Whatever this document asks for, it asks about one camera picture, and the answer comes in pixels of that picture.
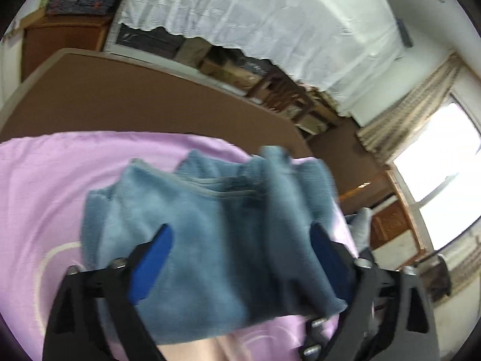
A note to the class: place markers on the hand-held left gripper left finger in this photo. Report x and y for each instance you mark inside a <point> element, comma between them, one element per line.
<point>150,267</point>

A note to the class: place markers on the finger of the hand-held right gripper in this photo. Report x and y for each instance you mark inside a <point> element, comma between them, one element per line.
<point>319,336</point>

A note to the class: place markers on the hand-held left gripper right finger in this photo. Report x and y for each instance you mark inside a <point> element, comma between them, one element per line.
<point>332,270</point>

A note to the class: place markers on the blue fleece jacket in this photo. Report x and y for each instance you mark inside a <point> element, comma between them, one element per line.
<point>210,255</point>

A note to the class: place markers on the grey cloth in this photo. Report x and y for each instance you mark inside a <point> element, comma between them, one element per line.
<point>362,229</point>

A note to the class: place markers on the wooden desk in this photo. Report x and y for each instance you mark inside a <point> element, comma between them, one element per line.
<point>345,146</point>

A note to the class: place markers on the purple printed bed sheet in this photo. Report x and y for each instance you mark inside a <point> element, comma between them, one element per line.
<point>37,195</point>

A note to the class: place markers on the bright window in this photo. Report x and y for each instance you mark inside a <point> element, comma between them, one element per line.
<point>439,165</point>

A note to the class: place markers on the brown bed board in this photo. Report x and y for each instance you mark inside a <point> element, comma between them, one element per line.
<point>150,101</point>

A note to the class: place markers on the beige patterned curtain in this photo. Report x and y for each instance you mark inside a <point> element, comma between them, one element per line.
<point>409,116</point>

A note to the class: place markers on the dark wooden chair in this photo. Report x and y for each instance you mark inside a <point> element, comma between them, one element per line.
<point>280,88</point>

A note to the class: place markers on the wooden cabinet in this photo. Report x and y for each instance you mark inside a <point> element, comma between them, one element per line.
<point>64,45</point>

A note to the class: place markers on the white lace curtain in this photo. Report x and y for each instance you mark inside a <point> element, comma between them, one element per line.
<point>263,7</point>

